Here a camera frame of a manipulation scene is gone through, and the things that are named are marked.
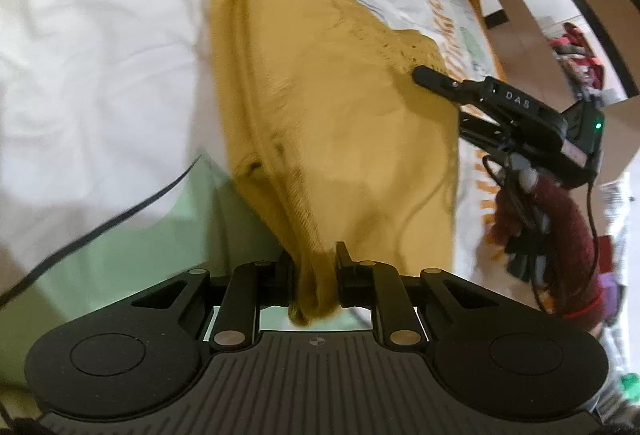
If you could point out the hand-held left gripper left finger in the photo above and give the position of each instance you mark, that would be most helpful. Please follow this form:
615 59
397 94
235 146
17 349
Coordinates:
287 280

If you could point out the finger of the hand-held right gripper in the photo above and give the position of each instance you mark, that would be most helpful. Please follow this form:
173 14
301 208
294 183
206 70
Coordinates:
440 80
480 130

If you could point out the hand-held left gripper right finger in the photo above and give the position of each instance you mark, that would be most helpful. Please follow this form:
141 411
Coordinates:
345 282

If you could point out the yellow knit sweater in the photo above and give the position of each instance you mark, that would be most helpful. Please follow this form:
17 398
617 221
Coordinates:
340 140

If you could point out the pile of clothes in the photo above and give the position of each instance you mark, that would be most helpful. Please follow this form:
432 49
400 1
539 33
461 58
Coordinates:
580 55

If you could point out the person's right hand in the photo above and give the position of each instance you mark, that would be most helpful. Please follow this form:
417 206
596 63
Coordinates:
507 215

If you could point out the white printed bed sheet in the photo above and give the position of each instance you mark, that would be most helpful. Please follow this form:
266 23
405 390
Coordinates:
100 65

